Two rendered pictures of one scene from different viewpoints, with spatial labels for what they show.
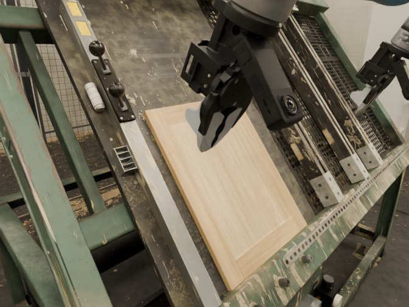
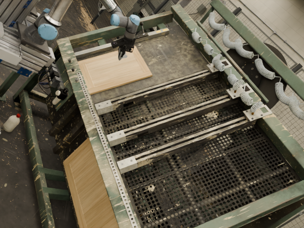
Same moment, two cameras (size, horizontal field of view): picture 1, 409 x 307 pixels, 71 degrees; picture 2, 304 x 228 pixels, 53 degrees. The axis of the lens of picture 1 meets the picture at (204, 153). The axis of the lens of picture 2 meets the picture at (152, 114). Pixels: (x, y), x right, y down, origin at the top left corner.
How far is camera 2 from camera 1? 300 cm
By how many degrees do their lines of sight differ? 78
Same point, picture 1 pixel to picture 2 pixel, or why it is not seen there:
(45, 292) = not seen: hidden behind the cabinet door
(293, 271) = (74, 76)
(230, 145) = (125, 68)
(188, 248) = (91, 49)
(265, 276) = (77, 66)
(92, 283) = (88, 34)
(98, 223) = (103, 42)
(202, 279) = (82, 52)
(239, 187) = (108, 68)
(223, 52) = not seen: outside the picture
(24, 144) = not seen: hidden behind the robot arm
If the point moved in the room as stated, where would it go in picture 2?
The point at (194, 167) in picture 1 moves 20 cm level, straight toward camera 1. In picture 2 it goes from (116, 56) to (100, 40)
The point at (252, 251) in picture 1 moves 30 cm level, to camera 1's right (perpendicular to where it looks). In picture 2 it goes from (85, 68) to (72, 74)
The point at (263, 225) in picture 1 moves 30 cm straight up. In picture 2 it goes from (93, 74) to (116, 50)
